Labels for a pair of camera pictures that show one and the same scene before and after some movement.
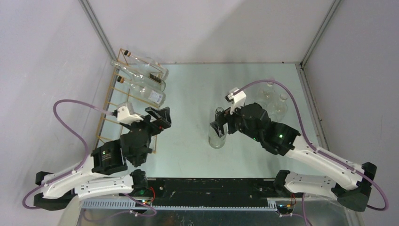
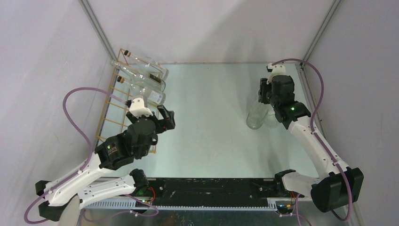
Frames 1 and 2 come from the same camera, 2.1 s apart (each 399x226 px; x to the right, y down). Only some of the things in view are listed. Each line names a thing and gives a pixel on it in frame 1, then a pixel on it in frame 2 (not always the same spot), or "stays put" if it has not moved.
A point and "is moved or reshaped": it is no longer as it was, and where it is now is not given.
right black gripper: x=218 y=125 → x=264 y=87
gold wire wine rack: x=134 y=83 stays put
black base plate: x=212 y=192 stays put
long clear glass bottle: x=214 y=140 is moved or reshaped
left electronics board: x=147 y=202 stays put
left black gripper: x=163 y=120 stays put
